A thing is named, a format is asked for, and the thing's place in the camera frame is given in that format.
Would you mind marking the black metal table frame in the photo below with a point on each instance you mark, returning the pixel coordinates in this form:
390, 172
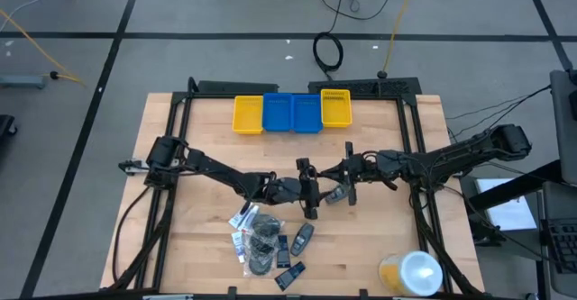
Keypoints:
212, 96

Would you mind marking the silver arm base clamp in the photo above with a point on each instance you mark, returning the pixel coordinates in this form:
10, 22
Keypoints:
133, 167

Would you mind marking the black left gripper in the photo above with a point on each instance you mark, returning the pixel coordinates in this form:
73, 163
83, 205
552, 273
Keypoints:
290, 191

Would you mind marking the yellow plastic basket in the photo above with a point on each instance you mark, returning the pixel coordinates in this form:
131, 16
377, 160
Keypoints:
247, 115
336, 108

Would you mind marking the black keyboard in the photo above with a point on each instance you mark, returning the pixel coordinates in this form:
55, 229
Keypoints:
563, 246

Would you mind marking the gray deodorant stick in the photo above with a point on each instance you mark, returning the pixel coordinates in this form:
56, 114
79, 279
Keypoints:
336, 196
302, 239

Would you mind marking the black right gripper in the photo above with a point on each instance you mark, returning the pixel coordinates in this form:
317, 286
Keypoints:
365, 167

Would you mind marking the perforated black box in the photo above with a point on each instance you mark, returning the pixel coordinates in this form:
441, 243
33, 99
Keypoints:
360, 86

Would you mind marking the yellow jar with white lid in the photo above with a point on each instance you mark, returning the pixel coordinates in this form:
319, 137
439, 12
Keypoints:
412, 274

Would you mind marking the dark blue squeeze tube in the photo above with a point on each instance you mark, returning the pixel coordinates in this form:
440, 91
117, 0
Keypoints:
290, 276
283, 251

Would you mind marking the black chair base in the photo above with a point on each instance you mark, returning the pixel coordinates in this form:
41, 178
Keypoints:
5, 125

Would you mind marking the white travel toothpaste tube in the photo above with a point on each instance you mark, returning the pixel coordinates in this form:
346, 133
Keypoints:
250, 219
238, 219
238, 247

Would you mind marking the gray stand foot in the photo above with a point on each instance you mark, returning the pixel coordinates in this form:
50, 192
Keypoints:
20, 81

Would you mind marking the white paper sheet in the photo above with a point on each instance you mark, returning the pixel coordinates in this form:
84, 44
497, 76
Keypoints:
509, 210

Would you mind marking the blue plastic basket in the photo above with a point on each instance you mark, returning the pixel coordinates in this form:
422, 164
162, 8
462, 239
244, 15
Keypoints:
277, 113
307, 114

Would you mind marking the gray computer monitor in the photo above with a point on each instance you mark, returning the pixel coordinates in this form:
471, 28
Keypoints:
565, 129

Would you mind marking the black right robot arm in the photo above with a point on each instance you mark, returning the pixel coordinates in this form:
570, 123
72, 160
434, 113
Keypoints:
451, 156

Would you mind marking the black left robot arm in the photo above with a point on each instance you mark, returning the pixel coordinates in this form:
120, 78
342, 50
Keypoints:
216, 167

